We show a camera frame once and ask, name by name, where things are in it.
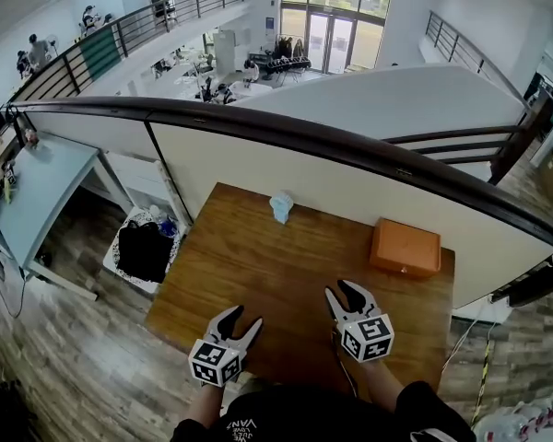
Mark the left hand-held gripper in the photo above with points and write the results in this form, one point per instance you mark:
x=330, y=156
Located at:
x=214, y=362

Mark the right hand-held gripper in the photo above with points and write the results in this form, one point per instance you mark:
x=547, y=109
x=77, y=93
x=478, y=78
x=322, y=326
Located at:
x=368, y=338

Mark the person's left forearm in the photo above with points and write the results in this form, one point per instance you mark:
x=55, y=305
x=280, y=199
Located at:
x=205, y=405

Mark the person's right forearm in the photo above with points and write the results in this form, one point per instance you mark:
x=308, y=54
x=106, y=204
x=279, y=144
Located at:
x=382, y=382

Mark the orange box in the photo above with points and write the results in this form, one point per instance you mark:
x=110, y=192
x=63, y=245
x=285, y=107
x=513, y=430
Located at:
x=405, y=249

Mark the person's black shirt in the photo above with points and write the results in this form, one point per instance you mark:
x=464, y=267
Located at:
x=304, y=417

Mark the white partition panel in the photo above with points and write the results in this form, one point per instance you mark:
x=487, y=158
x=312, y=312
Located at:
x=332, y=187

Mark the white speckled stool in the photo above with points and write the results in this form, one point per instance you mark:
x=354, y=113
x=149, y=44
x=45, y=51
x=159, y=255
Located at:
x=131, y=283

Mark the black bag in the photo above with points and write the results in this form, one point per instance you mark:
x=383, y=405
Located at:
x=144, y=251

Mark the clear water bottle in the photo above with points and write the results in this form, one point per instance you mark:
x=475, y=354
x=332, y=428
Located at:
x=167, y=224

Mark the dark wooden handrail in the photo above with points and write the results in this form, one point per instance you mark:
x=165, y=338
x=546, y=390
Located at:
x=304, y=131

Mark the clear plastic bag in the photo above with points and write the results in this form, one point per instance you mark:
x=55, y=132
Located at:
x=521, y=419

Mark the light blue desk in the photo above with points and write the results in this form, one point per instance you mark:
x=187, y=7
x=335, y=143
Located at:
x=41, y=191

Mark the glass entrance door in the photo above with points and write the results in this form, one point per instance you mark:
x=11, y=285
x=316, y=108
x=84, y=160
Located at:
x=331, y=42

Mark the black metal stair railing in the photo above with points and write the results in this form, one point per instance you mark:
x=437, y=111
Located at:
x=465, y=49

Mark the green banner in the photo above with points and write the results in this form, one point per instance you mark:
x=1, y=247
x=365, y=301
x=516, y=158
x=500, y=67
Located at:
x=100, y=52

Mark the black metal balcony railing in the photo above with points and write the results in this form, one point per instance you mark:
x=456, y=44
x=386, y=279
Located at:
x=133, y=35

